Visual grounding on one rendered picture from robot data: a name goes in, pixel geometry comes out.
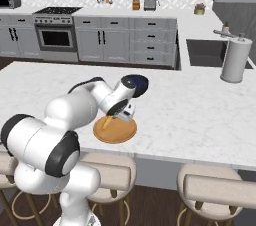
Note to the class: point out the dark sink basin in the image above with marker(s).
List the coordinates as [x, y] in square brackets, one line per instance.
[206, 53]

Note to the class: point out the yellow stick-shaped object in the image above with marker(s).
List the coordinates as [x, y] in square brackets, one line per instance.
[107, 123]

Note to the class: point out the grey sink tap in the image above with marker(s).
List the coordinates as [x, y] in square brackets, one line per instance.
[226, 31]

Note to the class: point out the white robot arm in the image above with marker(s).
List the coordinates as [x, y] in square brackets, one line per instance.
[50, 136]

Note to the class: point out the round wooden plate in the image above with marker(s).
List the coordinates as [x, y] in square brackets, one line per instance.
[116, 132]

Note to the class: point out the small potted plant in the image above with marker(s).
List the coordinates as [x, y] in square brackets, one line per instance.
[200, 9]

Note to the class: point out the wooden knife block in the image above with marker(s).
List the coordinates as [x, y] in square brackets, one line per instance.
[136, 4]

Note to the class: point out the steel oven with hob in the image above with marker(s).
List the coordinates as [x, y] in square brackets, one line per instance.
[56, 35]

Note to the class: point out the white paper towel roll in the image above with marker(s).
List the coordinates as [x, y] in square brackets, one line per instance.
[236, 60]

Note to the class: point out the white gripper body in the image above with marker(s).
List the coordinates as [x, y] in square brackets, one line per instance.
[128, 111]

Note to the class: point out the grey base cupboard run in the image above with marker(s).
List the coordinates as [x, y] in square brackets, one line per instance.
[126, 41]
[18, 36]

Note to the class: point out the grey toaster oven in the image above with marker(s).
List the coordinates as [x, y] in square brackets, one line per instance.
[9, 0]

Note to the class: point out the beige bar stool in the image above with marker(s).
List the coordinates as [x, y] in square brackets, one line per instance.
[213, 190]
[4, 166]
[113, 173]

